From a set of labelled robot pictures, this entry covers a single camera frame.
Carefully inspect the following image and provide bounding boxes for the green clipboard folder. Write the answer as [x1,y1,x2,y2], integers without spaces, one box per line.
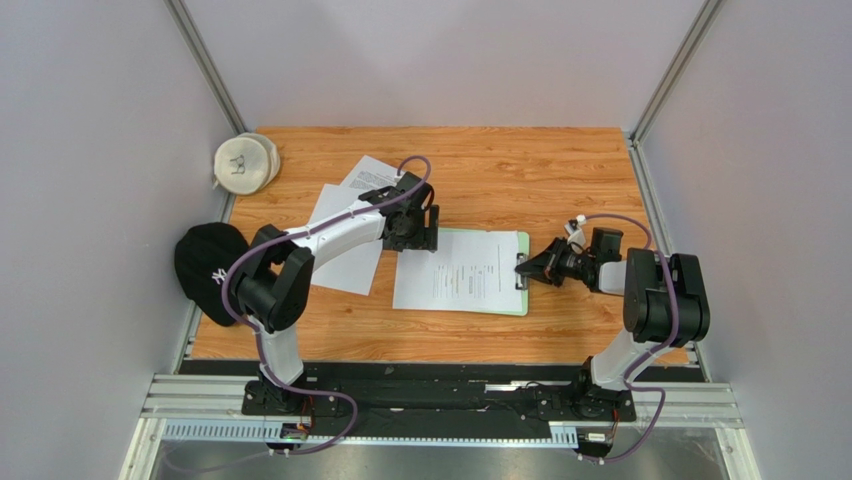
[435,229,530,316]

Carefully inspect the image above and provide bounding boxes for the signature page paper sheet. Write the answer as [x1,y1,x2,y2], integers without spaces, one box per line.
[392,228,530,316]

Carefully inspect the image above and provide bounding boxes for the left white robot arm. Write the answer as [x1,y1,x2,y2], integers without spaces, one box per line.
[221,172,439,396]

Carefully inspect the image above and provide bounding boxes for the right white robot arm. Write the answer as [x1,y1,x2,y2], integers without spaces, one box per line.
[515,228,710,406]

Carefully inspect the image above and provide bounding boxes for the text-filled paper sheet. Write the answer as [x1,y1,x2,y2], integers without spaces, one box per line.
[340,155,401,192]

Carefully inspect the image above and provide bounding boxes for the blank white paper sheet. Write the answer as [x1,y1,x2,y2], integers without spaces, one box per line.
[309,184,382,296]

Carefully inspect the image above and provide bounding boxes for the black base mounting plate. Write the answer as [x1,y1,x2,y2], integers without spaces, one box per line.
[241,362,637,440]

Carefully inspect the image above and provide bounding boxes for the cream round zip pouch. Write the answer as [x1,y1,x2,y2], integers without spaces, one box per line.
[213,133,281,196]

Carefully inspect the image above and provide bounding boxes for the black NY baseball cap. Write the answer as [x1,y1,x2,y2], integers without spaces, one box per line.
[174,222,249,327]

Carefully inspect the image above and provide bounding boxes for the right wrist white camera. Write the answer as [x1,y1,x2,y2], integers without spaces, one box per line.
[564,214,587,248]

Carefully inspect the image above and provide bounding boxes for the right aluminium corner post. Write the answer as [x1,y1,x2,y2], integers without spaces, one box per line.
[629,0,726,145]

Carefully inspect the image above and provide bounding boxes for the aluminium corner post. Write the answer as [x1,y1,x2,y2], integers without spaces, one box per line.
[164,0,248,135]
[629,0,726,145]

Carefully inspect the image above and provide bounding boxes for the aluminium front rail frame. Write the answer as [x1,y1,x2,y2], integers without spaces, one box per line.
[119,374,761,479]

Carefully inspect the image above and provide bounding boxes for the left aluminium corner post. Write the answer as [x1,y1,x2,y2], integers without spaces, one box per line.
[164,0,248,135]

